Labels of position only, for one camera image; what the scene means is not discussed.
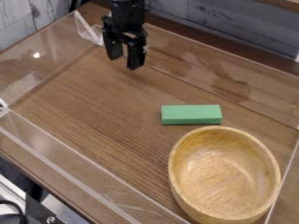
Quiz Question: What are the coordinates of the clear acrylic tray wall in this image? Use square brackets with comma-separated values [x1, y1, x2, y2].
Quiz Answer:
[0, 16, 299, 224]

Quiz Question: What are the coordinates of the clear acrylic corner bracket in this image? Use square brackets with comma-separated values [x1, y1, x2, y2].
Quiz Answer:
[73, 11, 104, 46]

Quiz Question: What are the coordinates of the black metal bracket with screw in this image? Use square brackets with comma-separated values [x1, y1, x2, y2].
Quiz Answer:
[24, 195, 65, 224]

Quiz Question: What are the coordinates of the brown wooden bowl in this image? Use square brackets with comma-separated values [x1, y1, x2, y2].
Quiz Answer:
[168, 126, 281, 224]

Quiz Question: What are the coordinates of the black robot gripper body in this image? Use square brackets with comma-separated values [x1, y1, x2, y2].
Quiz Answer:
[101, 0, 146, 41]

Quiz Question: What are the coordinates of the black cable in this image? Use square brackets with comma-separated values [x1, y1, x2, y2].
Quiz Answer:
[0, 199, 28, 224]

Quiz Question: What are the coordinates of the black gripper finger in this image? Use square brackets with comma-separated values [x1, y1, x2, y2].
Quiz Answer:
[102, 29, 124, 60]
[126, 39, 145, 70]

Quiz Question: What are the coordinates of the green rectangular block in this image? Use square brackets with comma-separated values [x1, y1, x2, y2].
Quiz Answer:
[161, 105, 223, 125]

